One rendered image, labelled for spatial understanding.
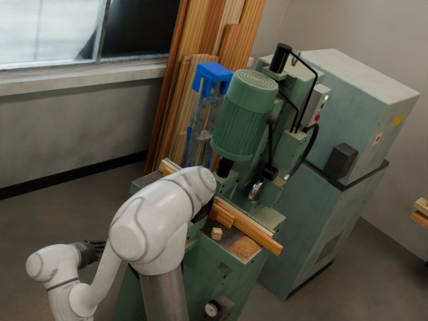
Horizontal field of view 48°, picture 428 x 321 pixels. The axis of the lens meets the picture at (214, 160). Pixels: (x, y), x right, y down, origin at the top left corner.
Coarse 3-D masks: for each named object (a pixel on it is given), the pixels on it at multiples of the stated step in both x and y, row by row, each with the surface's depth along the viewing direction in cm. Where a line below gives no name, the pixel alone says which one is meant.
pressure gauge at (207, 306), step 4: (212, 300) 189; (208, 304) 188; (212, 304) 186; (216, 304) 187; (204, 308) 189; (208, 308) 188; (212, 308) 187; (216, 308) 186; (220, 308) 188; (208, 312) 189; (212, 312) 188; (216, 312) 187; (212, 316) 188; (216, 316) 187
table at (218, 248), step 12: (144, 180) 205; (156, 180) 208; (132, 192) 204; (204, 228) 190; (228, 228) 195; (192, 240) 187; (204, 240) 188; (216, 240) 186; (228, 240) 188; (216, 252) 186; (228, 252) 183; (264, 252) 197; (228, 264) 184; (240, 264) 181
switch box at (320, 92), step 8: (320, 88) 194; (328, 88) 197; (312, 96) 192; (320, 96) 190; (328, 96) 197; (304, 104) 195; (312, 104) 193; (320, 104) 194; (304, 112) 196; (312, 112) 194; (320, 112) 200; (296, 120) 199; (304, 120) 197; (312, 120) 197
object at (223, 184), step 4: (232, 172) 199; (236, 172) 200; (216, 176) 193; (228, 176) 195; (232, 176) 197; (236, 176) 200; (216, 180) 191; (220, 180) 191; (224, 180) 192; (228, 180) 194; (232, 180) 198; (220, 184) 190; (224, 184) 193; (228, 184) 196; (232, 184) 201; (216, 188) 192; (220, 188) 192; (224, 188) 195; (228, 188) 199; (216, 192) 193; (220, 192) 193
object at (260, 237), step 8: (168, 168) 212; (224, 208) 199; (232, 224) 198; (240, 224) 195; (248, 224) 194; (248, 232) 194; (256, 232) 192; (256, 240) 193; (264, 240) 191; (272, 240) 190; (272, 248) 190; (280, 248) 187
